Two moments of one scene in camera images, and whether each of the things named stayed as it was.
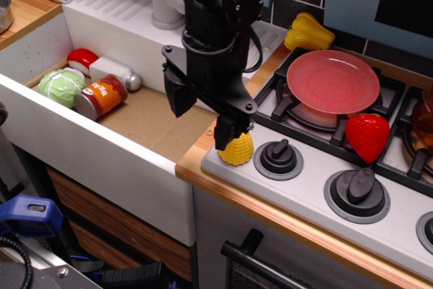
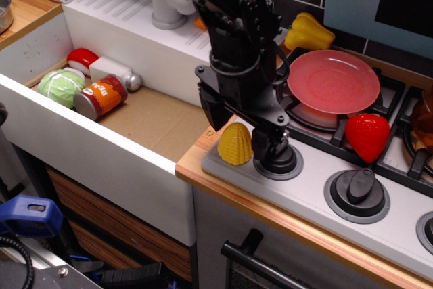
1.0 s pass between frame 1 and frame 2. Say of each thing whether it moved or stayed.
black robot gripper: moved
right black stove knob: stayed
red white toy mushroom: stayed
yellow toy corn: stayed
